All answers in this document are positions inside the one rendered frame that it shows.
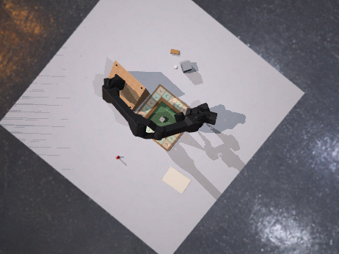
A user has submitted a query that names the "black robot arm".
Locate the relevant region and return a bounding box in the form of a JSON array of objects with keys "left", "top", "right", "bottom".
[{"left": 102, "top": 74, "right": 217, "bottom": 140}]

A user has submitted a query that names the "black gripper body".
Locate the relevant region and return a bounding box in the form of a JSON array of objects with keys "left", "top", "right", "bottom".
[{"left": 174, "top": 103, "right": 210, "bottom": 122}]

